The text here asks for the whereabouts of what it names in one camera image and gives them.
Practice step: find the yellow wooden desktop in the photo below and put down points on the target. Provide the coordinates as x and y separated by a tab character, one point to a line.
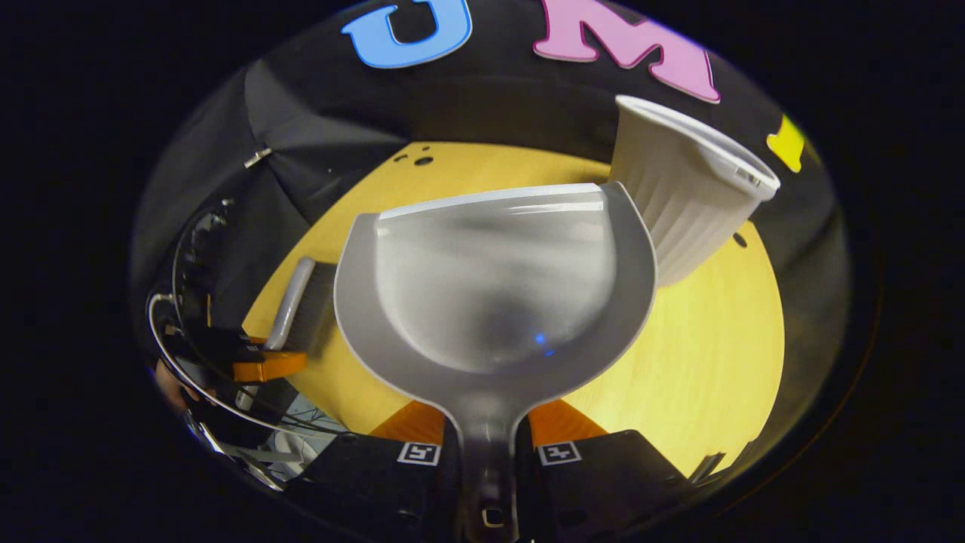
716	362

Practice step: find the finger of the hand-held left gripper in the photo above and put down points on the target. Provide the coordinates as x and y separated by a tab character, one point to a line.
268	366

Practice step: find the grey plastic dustpan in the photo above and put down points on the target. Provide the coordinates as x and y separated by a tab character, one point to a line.
490	286

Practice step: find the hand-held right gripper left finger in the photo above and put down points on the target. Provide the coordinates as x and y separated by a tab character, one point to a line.
362	483

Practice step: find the grey small broom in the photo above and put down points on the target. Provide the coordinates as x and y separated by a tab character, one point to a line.
290	302

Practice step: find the white cloth clip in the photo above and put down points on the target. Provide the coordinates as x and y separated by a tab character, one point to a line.
256	157

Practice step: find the white ribbed garbage bin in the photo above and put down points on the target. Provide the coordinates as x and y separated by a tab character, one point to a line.
678	204

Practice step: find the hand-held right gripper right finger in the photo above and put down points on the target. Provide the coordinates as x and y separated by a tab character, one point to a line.
603	483

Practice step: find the black backdrop cloth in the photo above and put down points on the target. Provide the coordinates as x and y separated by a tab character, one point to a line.
490	105

